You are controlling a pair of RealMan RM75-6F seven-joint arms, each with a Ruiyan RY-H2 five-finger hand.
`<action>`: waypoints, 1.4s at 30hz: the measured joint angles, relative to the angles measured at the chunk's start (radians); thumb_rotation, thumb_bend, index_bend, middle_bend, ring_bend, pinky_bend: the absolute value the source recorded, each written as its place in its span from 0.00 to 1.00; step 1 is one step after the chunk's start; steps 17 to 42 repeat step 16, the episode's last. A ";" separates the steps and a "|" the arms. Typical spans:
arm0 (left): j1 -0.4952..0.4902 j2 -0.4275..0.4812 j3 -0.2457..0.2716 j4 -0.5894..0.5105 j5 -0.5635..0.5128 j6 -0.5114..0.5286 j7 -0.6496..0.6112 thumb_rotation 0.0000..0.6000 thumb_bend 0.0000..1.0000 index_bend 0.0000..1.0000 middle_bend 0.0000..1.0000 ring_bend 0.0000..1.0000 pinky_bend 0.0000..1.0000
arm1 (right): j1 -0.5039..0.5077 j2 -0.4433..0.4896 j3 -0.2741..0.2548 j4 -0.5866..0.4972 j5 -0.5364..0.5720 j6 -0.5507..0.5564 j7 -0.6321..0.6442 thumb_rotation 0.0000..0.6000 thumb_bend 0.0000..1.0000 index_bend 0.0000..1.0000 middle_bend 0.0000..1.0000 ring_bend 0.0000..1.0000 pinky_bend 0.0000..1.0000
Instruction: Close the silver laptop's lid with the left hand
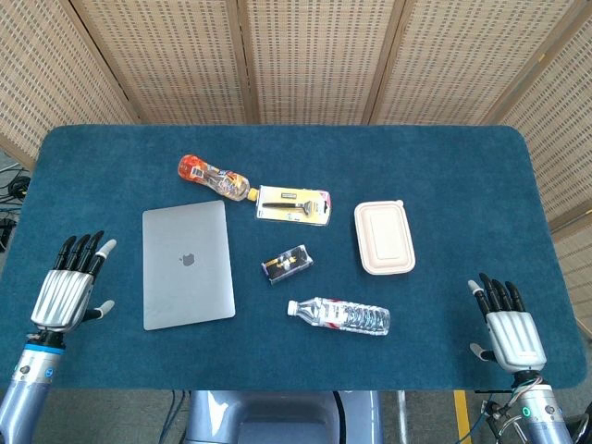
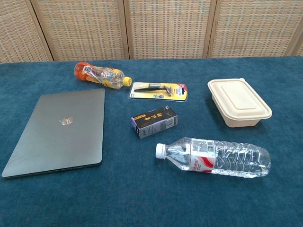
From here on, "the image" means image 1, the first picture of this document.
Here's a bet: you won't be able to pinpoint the black floor cables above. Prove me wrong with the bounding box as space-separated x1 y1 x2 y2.
0 166 31 253

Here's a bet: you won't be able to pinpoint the woven folding screen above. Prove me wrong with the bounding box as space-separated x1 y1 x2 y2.
0 0 592 325

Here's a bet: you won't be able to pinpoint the orange drink bottle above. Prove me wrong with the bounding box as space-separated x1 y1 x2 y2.
178 154 258 204

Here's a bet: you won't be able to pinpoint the clear water bottle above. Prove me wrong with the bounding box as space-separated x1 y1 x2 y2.
287 296 391 337

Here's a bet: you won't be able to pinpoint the silver laptop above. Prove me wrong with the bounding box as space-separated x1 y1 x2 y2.
142 199 237 332

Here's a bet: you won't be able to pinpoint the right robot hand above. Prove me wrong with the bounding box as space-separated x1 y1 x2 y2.
467 272 548 372

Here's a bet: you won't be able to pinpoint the blue cable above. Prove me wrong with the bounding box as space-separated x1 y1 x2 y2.
159 390 191 444

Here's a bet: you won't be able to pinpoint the blue table mat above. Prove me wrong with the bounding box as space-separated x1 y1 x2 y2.
0 123 589 392

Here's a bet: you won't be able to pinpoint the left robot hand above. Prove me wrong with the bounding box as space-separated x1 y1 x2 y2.
30 229 117 334

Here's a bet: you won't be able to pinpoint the grey robot torso base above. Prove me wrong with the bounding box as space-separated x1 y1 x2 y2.
183 389 385 444

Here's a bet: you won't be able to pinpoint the beige lidded food container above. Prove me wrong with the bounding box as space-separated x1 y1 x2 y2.
353 198 417 277

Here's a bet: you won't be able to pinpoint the razor in blister pack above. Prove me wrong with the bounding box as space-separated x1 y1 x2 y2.
254 184 332 228

